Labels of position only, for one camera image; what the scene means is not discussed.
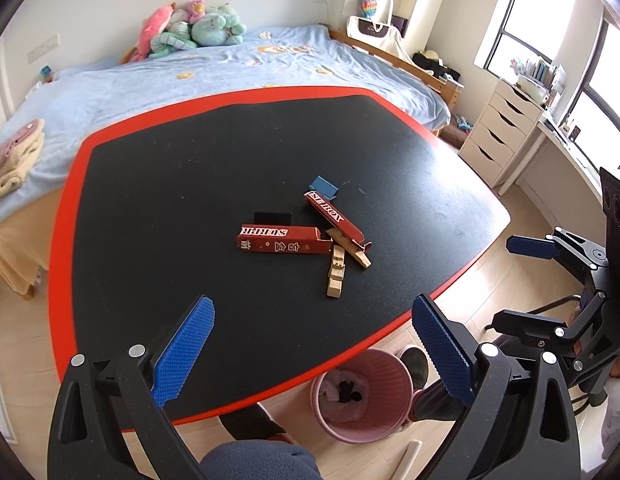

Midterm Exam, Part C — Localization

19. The white drawer cabinet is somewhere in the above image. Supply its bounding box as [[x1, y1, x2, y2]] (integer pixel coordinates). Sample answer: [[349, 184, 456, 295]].
[[457, 77, 549, 189]]

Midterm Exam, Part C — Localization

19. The window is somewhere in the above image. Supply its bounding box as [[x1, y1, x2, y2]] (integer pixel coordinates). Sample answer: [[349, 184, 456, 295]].
[[472, 0, 620, 171]]

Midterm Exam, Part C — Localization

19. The white stick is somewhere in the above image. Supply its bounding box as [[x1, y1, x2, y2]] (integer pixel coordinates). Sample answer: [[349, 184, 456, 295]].
[[393, 439, 422, 480]]

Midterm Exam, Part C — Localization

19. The person's leg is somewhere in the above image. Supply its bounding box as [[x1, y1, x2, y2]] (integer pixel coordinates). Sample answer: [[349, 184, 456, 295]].
[[409, 379, 466, 426], [197, 439, 322, 480]]

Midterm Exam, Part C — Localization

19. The person's right leg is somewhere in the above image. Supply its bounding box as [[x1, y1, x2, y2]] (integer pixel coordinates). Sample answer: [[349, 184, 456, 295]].
[[409, 379, 466, 426]]

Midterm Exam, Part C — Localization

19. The small blue plastic piece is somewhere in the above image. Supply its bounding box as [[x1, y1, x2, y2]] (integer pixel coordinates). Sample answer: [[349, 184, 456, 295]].
[[308, 175, 341, 200]]

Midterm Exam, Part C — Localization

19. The folded pink towel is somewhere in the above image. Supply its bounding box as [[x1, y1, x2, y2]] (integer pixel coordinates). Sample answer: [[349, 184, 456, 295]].
[[0, 119, 45, 170]]

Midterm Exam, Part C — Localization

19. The white storage container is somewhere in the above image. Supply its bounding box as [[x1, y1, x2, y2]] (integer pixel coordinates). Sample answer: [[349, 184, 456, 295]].
[[514, 74, 549, 104]]

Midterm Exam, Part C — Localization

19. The person's left leg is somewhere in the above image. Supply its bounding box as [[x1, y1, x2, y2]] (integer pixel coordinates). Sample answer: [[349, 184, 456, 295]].
[[197, 439, 322, 480]]

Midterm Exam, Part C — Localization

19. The wooden bed frame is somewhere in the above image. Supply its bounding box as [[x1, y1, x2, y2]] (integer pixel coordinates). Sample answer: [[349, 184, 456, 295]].
[[326, 23, 464, 112]]

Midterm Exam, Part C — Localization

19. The wooden clothespin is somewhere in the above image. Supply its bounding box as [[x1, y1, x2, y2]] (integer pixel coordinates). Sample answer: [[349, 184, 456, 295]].
[[325, 228, 372, 270], [325, 243, 347, 300]]

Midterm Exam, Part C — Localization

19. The small black foam piece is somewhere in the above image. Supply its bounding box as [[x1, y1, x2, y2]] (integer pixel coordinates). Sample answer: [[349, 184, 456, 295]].
[[253, 208, 294, 226]]

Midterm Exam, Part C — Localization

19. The white desk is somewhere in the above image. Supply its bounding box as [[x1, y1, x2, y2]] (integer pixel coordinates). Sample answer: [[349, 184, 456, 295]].
[[536, 119, 620, 197]]

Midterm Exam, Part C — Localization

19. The pile of dark clothes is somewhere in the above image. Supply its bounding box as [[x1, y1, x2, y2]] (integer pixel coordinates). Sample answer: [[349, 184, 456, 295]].
[[411, 49, 464, 84]]

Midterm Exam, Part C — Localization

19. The beige bed sheet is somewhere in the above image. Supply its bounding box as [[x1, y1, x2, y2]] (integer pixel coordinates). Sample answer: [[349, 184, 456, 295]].
[[0, 199, 67, 302]]

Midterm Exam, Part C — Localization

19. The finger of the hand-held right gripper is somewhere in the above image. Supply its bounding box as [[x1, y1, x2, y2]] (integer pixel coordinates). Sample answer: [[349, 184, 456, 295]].
[[506, 227, 612, 287], [491, 291, 609, 357]]

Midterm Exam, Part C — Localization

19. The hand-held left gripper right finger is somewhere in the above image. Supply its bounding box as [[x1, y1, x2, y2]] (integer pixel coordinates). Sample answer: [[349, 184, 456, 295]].
[[411, 294, 582, 480]]

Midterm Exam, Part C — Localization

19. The red cardboard box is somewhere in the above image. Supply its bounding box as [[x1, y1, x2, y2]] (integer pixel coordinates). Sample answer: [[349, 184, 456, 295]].
[[304, 190, 373, 254], [236, 222, 334, 256]]

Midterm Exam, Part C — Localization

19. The row of books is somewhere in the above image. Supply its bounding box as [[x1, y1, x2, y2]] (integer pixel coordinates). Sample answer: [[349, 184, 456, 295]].
[[519, 56, 567, 97]]

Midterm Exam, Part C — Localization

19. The pink plastic waste bin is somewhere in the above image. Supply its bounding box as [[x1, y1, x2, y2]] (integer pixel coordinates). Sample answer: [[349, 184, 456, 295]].
[[310, 349, 415, 445]]

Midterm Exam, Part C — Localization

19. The wall socket panel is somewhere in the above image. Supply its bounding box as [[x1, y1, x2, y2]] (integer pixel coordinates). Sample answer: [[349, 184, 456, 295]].
[[27, 34, 59, 59]]

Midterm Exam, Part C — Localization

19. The striped teal plush toy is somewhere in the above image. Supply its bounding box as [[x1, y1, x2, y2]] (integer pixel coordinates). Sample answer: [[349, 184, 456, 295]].
[[149, 20, 199, 59]]

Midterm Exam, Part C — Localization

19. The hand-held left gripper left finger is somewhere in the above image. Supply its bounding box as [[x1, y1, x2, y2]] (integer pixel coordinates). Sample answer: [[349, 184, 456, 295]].
[[46, 295, 216, 480]]

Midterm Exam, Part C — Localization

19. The pink plush toy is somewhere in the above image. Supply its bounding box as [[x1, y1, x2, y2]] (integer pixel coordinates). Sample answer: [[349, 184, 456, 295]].
[[127, 5, 179, 64]]

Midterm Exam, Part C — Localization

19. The white tote bag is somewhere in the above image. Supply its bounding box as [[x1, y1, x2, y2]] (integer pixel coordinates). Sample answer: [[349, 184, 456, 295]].
[[345, 14, 409, 59]]

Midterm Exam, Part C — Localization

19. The light blue printed blanket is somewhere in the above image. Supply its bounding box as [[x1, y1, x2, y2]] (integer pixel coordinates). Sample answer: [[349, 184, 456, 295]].
[[0, 23, 451, 232]]

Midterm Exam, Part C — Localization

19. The crumpled paper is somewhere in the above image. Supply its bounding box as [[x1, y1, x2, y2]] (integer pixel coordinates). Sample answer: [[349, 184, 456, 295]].
[[321, 374, 372, 407]]

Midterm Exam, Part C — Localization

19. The folded cream towel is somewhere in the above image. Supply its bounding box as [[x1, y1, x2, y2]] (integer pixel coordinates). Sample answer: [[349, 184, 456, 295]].
[[0, 132, 45, 206]]

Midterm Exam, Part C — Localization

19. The green plush toy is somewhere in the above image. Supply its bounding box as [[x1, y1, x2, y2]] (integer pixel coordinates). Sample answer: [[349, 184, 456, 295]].
[[190, 2, 249, 46]]

